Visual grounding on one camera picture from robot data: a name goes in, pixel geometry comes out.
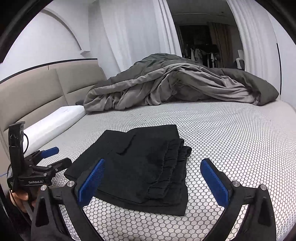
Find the white chair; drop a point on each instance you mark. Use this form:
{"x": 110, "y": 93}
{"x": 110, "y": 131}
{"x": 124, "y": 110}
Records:
{"x": 240, "y": 60}

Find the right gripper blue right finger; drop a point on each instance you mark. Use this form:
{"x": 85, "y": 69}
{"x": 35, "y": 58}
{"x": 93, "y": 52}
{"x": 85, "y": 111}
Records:
{"x": 259, "y": 220}

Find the beige upholstered headboard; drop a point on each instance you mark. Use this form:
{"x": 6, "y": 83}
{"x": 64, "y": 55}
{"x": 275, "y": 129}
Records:
{"x": 34, "y": 94}

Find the black pants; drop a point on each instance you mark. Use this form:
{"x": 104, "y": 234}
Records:
{"x": 144, "y": 169}

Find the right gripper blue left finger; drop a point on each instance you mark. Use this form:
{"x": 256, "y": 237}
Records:
{"x": 48, "y": 222}

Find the white pillow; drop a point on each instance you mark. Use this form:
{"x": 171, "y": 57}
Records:
{"x": 51, "y": 126}

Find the grey duvet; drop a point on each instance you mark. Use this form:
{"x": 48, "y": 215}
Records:
{"x": 162, "y": 77}

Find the white curtain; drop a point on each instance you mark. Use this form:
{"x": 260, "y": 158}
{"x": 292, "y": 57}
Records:
{"x": 137, "y": 29}

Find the person's left hand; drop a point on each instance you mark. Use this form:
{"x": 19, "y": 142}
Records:
{"x": 18, "y": 198}

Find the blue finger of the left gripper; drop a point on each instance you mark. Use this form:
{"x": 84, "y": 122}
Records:
{"x": 47, "y": 153}
{"x": 61, "y": 165}

